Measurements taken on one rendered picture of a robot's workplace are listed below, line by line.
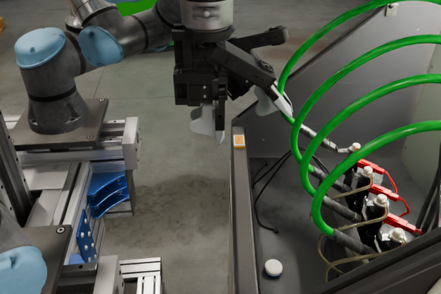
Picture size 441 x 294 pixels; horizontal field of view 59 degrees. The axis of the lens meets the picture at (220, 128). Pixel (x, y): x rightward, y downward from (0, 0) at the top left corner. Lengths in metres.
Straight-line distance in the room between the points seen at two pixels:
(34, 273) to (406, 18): 0.99
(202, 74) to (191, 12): 0.09
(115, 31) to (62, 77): 0.31
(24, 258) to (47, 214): 0.49
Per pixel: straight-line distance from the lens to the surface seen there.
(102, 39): 0.73
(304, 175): 0.68
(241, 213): 0.90
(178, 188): 2.39
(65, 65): 1.02
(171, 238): 2.12
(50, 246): 0.78
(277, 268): 0.94
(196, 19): 0.55
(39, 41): 1.01
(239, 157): 1.05
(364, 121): 1.24
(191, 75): 0.58
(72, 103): 1.05
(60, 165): 1.11
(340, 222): 0.87
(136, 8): 4.04
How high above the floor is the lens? 1.59
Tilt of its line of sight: 33 degrees down
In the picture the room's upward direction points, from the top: straight up
